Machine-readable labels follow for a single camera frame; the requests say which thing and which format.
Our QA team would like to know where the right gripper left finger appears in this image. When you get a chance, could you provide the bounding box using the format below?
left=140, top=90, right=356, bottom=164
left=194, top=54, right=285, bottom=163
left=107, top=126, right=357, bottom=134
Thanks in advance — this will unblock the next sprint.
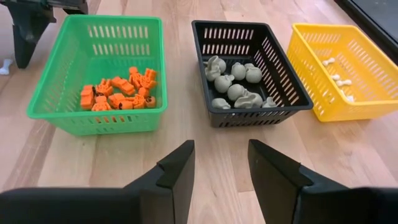
left=0, top=140, right=196, bottom=224

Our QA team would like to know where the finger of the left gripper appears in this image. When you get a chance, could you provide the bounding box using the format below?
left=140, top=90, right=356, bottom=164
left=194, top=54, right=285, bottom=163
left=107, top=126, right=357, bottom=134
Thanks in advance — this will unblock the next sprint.
left=6, top=4, right=57, bottom=69

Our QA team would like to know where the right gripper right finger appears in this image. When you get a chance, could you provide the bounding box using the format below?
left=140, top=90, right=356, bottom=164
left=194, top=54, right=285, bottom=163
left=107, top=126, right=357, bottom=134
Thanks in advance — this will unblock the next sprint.
left=248, top=139, right=398, bottom=224

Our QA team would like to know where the orange plastic skeleton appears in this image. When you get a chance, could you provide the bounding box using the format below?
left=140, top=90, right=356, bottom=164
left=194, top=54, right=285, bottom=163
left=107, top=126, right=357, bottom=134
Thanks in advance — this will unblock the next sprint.
left=95, top=78, right=114, bottom=98
left=141, top=67, right=159, bottom=98
left=124, top=94, right=157, bottom=110
left=91, top=95, right=112, bottom=112
left=80, top=84, right=96, bottom=110
left=129, top=66, right=144, bottom=90
left=111, top=76, right=137, bottom=96
left=107, top=92, right=127, bottom=110

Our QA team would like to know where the beige plastic skull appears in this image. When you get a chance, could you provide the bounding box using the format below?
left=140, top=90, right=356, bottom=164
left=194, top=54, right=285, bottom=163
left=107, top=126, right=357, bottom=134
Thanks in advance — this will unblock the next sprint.
left=213, top=73, right=236, bottom=94
left=262, top=96, right=277, bottom=109
left=244, top=63, right=263, bottom=84
left=233, top=91, right=264, bottom=109
left=207, top=55, right=227, bottom=74
left=211, top=98, right=231, bottom=110
left=204, top=67, right=221, bottom=82
left=226, top=83, right=248, bottom=102
left=230, top=62, right=247, bottom=81

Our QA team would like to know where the green plastic basket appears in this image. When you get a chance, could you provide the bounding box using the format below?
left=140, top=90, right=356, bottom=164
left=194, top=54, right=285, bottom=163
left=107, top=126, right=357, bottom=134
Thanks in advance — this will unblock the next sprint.
left=26, top=14, right=169, bottom=137

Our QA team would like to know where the yellow plastic basket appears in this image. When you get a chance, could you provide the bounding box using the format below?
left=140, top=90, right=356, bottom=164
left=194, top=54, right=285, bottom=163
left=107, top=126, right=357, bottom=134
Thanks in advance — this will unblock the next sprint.
left=285, top=22, right=398, bottom=123

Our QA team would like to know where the black plastic basket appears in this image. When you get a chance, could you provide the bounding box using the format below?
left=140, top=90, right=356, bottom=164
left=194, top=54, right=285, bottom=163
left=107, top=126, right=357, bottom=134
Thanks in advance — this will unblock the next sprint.
left=191, top=20, right=314, bottom=128

